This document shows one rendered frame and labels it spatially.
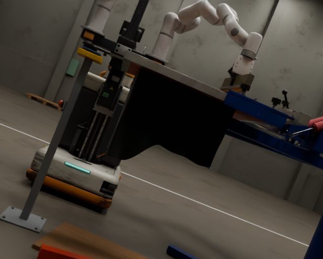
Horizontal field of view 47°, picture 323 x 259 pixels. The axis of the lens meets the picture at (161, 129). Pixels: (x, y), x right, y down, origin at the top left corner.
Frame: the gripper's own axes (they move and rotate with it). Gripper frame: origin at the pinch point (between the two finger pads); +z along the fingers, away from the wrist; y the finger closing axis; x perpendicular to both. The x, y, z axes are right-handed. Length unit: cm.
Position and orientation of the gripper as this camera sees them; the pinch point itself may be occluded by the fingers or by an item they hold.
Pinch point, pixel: (235, 84)
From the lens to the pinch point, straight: 202.5
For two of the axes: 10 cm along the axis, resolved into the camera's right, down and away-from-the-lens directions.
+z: -3.9, 9.2, 0.2
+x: 1.2, 0.7, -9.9
